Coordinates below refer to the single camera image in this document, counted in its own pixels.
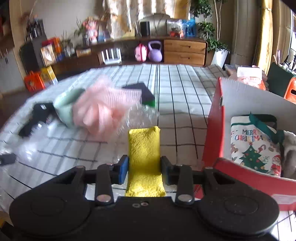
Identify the green orange tissue box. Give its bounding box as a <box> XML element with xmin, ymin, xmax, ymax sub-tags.
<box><xmin>267</xmin><ymin>62</ymin><xmax>295</xmax><ymax>104</ymax></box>

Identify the orange gift bag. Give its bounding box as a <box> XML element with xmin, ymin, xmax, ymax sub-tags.
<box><xmin>23</xmin><ymin>71</ymin><xmax>46</xmax><ymax>92</ymax></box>

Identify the purple kettlebell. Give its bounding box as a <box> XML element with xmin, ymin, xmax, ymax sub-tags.
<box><xmin>148</xmin><ymin>41</ymin><xmax>163</xmax><ymax>63</ymax></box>

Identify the clear plastic bag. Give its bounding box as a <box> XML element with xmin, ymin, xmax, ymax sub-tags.
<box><xmin>116</xmin><ymin>103</ymin><xmax>159</xmax><ymax>136</ymax></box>

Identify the potted green tree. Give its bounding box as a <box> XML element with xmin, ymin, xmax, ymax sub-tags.
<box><xmin>190</xmin><ymin>0</ymin><xmax>229</xmax><ymax>68</ymax></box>

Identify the yellow sponge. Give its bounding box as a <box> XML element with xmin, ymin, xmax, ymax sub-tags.
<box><xmin>125</xmin><ymin>126</ymin><xmax>166</xmax><ymax>197</ymax></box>

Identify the black cylinder speaker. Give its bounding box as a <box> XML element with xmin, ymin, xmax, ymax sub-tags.
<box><xmin>140</xmin><ymin>21</ymin><xmax>151</xmax><ymax>37</ymax></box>

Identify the christmas print cloth bag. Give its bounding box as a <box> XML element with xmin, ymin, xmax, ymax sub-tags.
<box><xmin>230</xmin><ymin>113</ymin><xmax>284</xmax><ymax>177</ymax></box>

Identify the checkered white tablecloth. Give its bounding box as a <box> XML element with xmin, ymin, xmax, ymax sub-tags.
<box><xmin>0</xmin><ymin>63</ymin><xmax>296</xmax><ymax>241</ymax></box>

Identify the yellow carton box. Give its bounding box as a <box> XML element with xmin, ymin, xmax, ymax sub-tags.
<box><xmin>40</xmin><ymin>66</ymin><xmax>58</xmax><ymax>87</ymax></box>

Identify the mint green ceramic mug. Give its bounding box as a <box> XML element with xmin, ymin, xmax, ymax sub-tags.
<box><xmin>53</xmin><ymin>88</ymin><xmax>85</xmax><ymax>128</ymax></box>

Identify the orange snack bag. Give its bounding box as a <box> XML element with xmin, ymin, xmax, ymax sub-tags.
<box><xmin>236</xmin><ymin>66</ymin><xmax>267</xmax><ymax>91</ymax></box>

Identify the wooden tv console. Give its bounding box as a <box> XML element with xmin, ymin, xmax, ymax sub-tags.
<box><xmin>52</xmin><ymin>36</ymin><xmax>208</xmax><ymax>78</ymax></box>

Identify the white wifi router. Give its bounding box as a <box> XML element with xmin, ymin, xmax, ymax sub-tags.
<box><xmin>101</xmin><ymin>48</ymin><xmax>122</xmax><ymax>65</ymax></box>

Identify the black cabinet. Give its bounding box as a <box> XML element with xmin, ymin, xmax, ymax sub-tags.
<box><xmin>20</xmin><ymin>35</ymin><xmax>47</xmax><ymax>74</ymax></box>

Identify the pink doll figure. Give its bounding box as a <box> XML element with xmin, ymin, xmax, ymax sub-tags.
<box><xmin>83</xmin><ymin>17</ymin><xmax>98</xmax><ymax>45</ymax></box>

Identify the floral yellow curtain cloth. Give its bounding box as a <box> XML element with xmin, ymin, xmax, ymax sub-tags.
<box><xmin>102</xmin><ymin>1</ymin><xmax>191</xmax><ymax>39</ymax></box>

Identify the red white cardboard box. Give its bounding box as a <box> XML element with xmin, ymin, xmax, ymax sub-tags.
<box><xmin>203</xmin><ymin>78</ymin><xmax>295</xmax><ymax>210</ymax></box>

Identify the pink mesh bath pouf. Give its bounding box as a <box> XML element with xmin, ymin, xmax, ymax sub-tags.
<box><xmin>72</xmin><ymin>75</ymin><xmax>142</xmax><ymax>142</ymax></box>

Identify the black knit hat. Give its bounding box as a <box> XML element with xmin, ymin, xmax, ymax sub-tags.
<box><xmin>18</xmin><ymin>102</ymin><xmax>56</xmax><ymax>138</ymax></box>

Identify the pink toy case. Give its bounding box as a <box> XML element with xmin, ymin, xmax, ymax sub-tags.
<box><xmin>134</xmin><ymin>43</ymin><xmax>147</xmax><ymax>62</ymax></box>

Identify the purple green scrub sponge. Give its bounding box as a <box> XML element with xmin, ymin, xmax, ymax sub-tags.
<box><xmin>122</xmin><ymin>82</ymin><xmax>156</xmax><ymax>108</ymax></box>

